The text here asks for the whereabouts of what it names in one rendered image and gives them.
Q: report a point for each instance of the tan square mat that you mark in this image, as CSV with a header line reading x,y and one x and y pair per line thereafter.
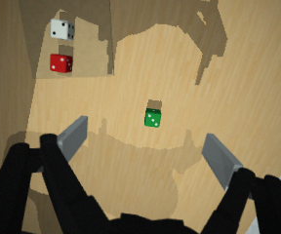
x,y
91,48

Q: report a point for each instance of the red die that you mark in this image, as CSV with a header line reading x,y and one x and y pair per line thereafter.
x,y
60,63

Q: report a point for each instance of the white die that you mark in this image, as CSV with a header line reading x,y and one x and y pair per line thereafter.
x,y
62,29

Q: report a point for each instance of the green die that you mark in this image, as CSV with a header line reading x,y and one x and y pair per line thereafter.
x,y
152,117

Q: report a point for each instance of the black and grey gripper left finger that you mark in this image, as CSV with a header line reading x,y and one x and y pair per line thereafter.
x,y
76,211

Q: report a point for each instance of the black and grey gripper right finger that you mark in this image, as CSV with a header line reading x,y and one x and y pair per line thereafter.
x,y
266,192

